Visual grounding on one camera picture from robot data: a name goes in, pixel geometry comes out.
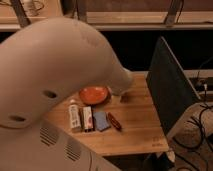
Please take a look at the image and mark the black cables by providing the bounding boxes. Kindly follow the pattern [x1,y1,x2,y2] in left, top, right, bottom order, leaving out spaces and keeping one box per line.
[173,56,213,171]

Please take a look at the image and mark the metal shelf frame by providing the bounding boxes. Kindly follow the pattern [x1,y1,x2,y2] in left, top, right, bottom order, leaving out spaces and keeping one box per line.
[0,0,213,33]

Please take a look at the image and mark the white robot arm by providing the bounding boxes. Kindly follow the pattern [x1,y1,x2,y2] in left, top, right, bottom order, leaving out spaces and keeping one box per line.
[0,17,133,171]

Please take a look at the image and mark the right dark divider panel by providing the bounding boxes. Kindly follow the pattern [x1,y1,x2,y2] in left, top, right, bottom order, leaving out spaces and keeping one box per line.
[146,37,201,139]

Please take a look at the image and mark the orange round plate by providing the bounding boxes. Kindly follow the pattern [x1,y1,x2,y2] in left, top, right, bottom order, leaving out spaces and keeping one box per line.
[79,87,109,105]

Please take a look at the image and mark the blue sponge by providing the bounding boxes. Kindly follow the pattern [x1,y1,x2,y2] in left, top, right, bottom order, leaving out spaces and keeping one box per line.
[93,111,110,132]

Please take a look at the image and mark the white bottle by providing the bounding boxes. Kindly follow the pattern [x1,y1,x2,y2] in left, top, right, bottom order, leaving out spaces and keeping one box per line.
[69,99,82,132]

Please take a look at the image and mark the white and red box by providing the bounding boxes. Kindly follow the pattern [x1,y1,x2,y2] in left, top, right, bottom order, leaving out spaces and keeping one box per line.
[83,106,94,132]

